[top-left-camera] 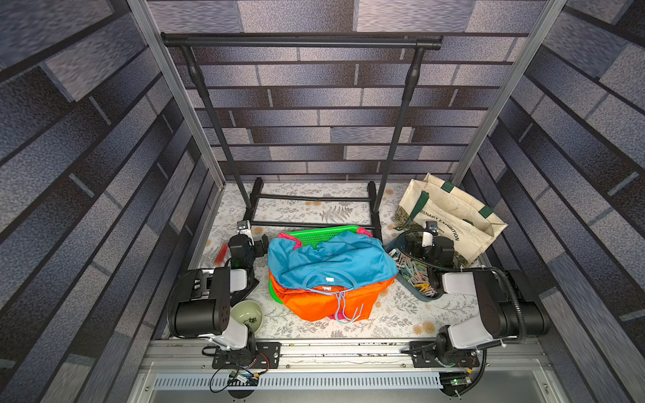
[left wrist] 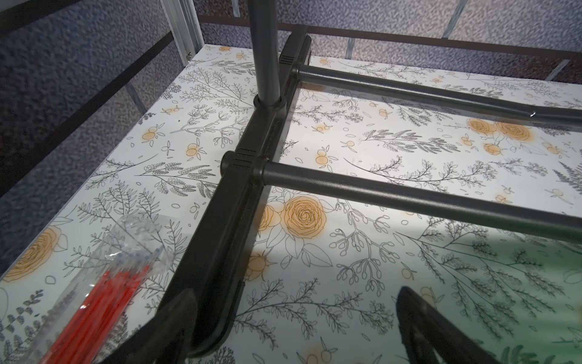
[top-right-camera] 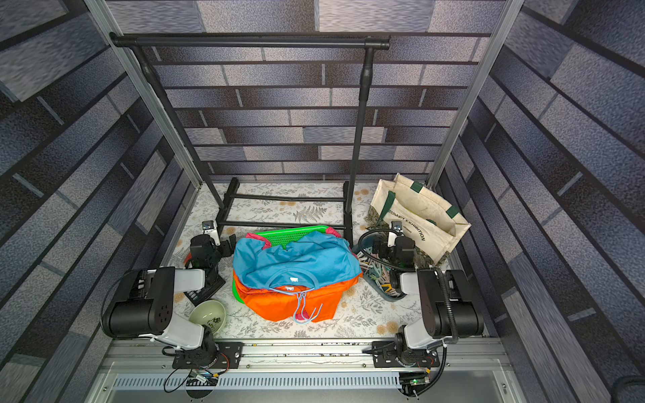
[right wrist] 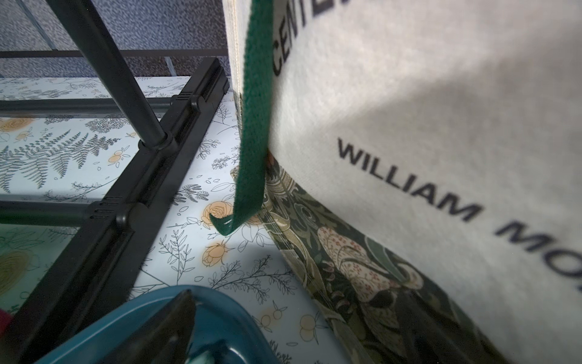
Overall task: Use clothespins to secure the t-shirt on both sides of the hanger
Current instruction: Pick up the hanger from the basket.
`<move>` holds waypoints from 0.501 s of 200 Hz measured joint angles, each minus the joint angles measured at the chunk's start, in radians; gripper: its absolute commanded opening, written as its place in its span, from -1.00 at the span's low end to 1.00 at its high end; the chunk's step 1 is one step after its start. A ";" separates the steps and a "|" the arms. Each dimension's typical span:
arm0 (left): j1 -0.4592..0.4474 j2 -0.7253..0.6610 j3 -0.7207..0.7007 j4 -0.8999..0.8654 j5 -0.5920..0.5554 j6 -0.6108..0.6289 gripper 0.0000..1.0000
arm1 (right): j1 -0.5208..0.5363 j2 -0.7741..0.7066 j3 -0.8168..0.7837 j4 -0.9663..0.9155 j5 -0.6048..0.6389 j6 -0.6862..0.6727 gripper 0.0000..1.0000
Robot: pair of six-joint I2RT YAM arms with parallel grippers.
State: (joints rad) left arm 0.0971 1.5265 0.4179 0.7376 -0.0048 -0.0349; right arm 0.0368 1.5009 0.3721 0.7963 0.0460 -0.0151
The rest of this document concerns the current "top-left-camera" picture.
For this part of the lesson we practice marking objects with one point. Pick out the orange garment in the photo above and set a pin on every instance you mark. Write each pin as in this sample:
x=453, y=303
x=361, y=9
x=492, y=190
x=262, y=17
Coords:
x=297, y=304

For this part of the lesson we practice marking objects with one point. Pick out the spare wire hangers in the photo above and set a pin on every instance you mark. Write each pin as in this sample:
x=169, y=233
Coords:
x=345, y=306

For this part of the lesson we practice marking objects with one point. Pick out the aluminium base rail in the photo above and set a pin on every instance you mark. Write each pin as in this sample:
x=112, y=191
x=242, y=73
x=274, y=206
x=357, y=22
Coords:
x=336, y=364

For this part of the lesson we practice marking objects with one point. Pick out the teal clothespin tray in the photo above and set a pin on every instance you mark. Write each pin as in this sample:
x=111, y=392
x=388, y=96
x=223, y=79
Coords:
x=423, y=280

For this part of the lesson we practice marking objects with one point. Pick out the black clothes rack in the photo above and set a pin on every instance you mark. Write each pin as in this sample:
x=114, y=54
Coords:
x=375, y=192

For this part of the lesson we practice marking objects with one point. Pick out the blue t-shirt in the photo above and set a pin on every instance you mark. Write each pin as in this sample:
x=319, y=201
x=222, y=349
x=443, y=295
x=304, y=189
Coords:
x=348, y=261

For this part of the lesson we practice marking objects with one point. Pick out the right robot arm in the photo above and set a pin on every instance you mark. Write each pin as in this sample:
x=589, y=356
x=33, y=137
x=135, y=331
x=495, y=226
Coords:
x=508, y=308

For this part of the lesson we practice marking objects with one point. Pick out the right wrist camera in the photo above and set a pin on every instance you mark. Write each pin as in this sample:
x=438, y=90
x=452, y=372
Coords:
x=430, y=231

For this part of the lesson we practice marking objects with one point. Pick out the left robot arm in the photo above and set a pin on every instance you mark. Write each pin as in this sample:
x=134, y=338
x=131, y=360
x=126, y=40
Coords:
x=201, y=302

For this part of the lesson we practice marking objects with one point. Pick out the cream tote bag green handles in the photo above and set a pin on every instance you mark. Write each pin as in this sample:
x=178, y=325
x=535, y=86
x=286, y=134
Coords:
x=472, y=225

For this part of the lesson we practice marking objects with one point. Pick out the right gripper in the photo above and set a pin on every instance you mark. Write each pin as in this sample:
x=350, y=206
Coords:
x=432, y=251

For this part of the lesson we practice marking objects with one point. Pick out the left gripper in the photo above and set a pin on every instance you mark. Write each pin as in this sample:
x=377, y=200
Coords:
x=259, y=245

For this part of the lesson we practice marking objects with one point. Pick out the green plastic laundry basket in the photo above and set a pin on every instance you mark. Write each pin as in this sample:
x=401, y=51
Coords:
x=277, y=296

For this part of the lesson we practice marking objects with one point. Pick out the green ceramic bowl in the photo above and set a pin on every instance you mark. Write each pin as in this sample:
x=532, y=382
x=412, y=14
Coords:
x=248, y=313

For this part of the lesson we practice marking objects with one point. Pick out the pink garment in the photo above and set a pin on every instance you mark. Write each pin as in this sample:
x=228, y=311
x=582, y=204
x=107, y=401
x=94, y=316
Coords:
x=313, y=237

